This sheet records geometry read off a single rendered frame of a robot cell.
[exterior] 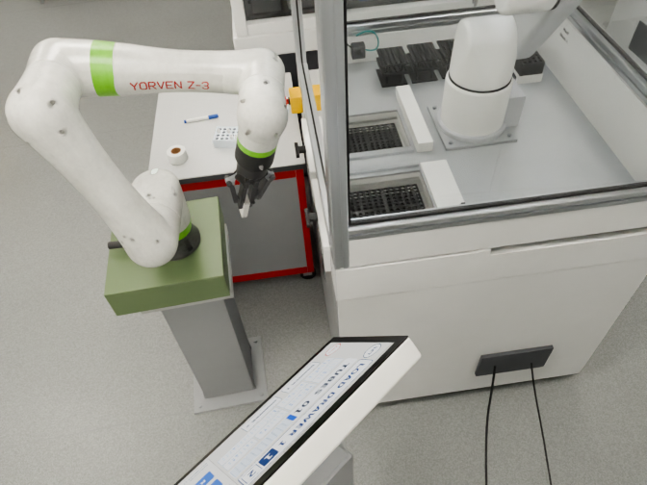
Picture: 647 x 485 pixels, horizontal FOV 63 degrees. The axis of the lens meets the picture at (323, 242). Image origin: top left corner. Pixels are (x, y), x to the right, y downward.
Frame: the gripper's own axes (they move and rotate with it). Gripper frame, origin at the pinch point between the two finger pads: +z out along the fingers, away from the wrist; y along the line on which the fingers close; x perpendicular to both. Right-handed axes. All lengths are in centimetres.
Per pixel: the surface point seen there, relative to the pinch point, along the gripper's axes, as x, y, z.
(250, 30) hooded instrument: -107, -36, 31
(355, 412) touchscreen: 63, 2, -32
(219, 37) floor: -260, -70, 163
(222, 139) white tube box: -55, -11, 38
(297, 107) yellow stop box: -54, -39, 23
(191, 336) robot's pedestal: 12, 15, 57
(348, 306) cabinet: 29.1, -24.4, 15.5
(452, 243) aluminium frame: 29, -46, -13
